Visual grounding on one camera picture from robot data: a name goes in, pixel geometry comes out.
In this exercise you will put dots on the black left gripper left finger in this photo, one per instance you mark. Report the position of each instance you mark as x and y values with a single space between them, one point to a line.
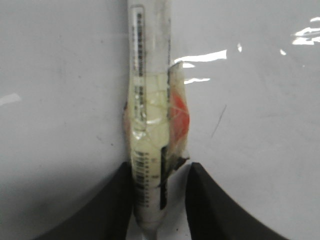
105 217

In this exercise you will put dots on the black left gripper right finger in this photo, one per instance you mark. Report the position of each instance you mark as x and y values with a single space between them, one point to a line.
213 215

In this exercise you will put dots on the white whiteboard with aluminium frame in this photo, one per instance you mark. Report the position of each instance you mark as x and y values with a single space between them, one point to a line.
252 72

